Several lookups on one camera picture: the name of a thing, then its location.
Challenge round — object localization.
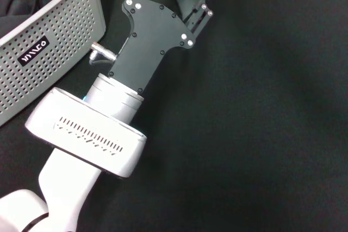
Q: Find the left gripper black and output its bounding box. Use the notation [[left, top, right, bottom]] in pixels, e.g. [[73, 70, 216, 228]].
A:
[[108, 0, 214, 95]]

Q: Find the grey perforated storage box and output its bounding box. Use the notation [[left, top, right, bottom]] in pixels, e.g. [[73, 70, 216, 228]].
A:
[[0, 0, 107, 128]]

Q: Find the black tablecloth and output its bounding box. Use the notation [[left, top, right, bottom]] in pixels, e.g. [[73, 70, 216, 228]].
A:
[[0, 0, 348, 232]]

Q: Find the silver elbow cable connector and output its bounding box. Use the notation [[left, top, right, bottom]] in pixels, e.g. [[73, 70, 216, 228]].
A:
[[89, 41, 117, 67]]

